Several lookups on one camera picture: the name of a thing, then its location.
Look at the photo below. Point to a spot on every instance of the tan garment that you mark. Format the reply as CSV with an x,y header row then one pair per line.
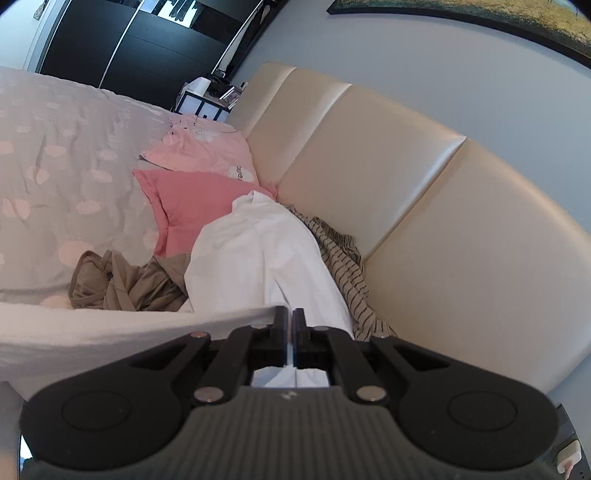
x,y
138,286

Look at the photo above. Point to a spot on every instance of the cream padded headboard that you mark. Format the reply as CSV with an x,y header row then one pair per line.
x,y
438,230

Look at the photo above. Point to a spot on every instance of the white garment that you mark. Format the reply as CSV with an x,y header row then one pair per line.
x,y
258,258

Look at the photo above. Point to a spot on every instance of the striped garment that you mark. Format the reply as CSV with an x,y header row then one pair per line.
x,y
346,272

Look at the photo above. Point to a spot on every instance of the dark pink pillow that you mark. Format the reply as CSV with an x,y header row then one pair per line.
x,y
194,203

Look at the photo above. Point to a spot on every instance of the white crinkled muslin cloth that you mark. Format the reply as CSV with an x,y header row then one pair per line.
x,y
138,333

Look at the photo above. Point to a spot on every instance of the white bedside shelf unit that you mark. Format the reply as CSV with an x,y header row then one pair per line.
x,y
203,109

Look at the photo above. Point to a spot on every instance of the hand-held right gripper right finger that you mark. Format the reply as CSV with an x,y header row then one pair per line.
x,y
300,333

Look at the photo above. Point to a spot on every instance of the light pink printed pillow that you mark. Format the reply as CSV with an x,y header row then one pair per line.
x,y
203,147

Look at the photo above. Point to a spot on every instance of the grey duvet with pink dots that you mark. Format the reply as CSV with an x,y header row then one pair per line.
x,y
69,161

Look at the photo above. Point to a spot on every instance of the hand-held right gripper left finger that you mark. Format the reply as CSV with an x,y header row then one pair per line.
x,y
282,333

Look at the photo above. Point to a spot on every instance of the framed wall picture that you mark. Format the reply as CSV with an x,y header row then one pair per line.
x,y
508,18

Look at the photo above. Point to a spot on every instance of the black wardrobe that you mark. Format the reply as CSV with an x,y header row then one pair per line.
x,y
152,60

